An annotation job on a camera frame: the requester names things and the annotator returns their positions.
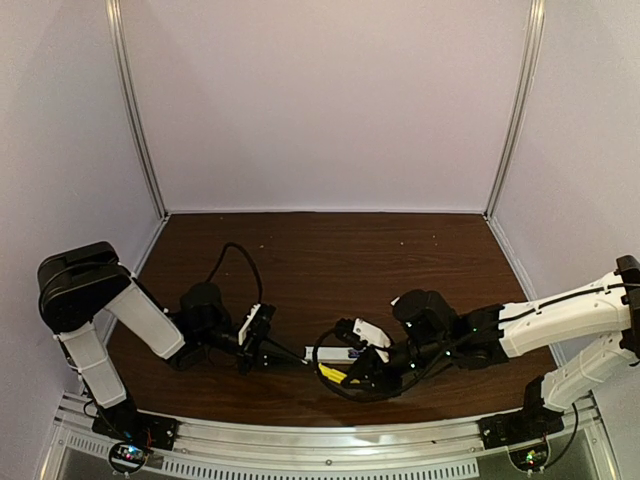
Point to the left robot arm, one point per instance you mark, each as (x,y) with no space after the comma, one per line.
(79,286)

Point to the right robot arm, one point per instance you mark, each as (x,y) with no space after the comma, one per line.
(607,308)

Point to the white remote control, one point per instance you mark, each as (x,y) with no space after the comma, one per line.
(334,355)

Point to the left aluminium frame post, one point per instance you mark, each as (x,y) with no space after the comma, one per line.
(131,105)

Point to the yellow handled screwdriver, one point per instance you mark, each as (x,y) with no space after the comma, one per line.
(336,376)

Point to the front aluminium rail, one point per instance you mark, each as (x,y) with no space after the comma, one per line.
(202,449)

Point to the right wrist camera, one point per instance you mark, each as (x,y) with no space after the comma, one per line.
(374,337)

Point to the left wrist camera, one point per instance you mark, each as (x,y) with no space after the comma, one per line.
(244,329)

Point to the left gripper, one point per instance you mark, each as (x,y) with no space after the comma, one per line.
(258,347)

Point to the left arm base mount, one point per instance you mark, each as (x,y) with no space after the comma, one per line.
(137,434)

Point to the aluminium frame post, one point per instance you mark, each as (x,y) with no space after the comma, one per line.
(534,32)
(131,105)

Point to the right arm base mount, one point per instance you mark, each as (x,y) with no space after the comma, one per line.
(525,432)

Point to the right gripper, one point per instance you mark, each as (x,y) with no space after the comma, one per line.
(375,368)

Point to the right aluminium frame post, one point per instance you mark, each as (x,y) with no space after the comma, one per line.
(534,32)

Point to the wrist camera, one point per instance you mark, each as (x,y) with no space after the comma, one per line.
(374,337)
(244,329)

